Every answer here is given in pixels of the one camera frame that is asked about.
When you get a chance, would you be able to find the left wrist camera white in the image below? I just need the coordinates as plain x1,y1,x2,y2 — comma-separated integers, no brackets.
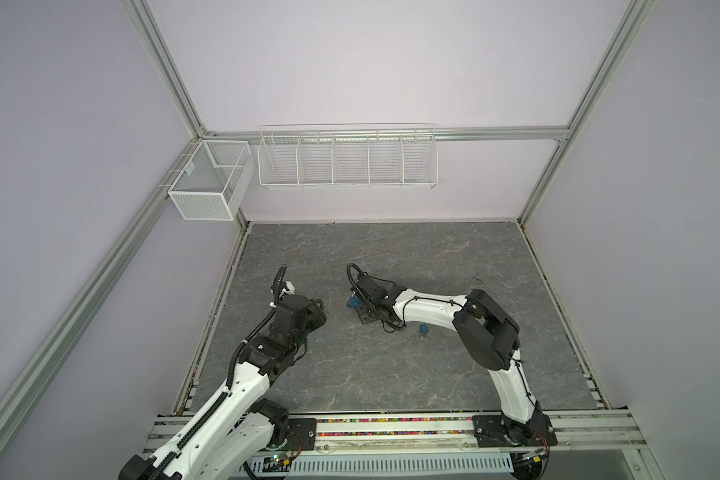
278,281,295,298

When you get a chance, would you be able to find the white vented cable duct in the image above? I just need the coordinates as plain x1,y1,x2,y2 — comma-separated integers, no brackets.
248,452,515,479

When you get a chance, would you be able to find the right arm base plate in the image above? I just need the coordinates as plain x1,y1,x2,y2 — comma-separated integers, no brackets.
472,414,558,447

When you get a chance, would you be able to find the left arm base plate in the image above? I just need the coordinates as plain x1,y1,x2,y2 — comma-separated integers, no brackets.
265,417,317,451

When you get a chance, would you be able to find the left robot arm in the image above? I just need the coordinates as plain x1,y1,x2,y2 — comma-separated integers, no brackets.
118,293,327,479

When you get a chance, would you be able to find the white wire shelf basket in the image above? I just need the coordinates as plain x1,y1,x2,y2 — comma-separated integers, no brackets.
258,123,439,189

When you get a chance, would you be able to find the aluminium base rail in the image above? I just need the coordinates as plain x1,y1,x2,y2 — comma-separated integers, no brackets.
140,412,649,460

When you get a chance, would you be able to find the large blue padlock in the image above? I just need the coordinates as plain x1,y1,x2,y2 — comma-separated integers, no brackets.
347,295,363,310

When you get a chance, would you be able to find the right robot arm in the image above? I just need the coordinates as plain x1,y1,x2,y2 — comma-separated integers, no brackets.
347,264,558,448

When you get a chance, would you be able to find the white mesh box basket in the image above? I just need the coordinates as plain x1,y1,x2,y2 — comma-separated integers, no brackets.
168,140,255,221

